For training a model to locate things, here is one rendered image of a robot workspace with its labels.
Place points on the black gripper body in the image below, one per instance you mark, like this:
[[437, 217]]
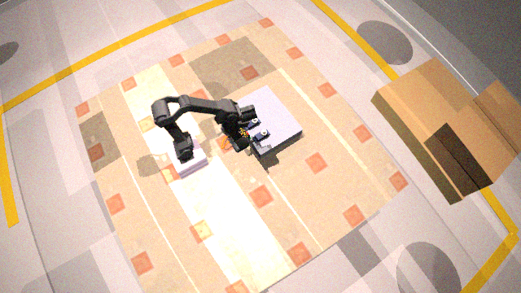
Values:
[[239, 143]]

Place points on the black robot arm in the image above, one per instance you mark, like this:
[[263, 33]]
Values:
[[226, 110]]

